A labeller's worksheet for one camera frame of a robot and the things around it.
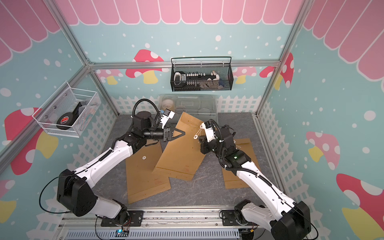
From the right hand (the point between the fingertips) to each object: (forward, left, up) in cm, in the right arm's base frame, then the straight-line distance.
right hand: (198, 137), depth 74 cm
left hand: (-2, +7, +4) cm, 8 cm away
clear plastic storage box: (+28, -3, -5) cm, 29 cm away
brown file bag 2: (-13, +33, -25) cm, 44 cm away
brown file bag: (-9, +8, -2) cm, 12 cm away
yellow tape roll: (+32, +20, -5) cm, 38 cm away
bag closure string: (0, +1, +1) cm, 2 cm away
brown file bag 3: (-13, -19, -25) cm, 34 cm away
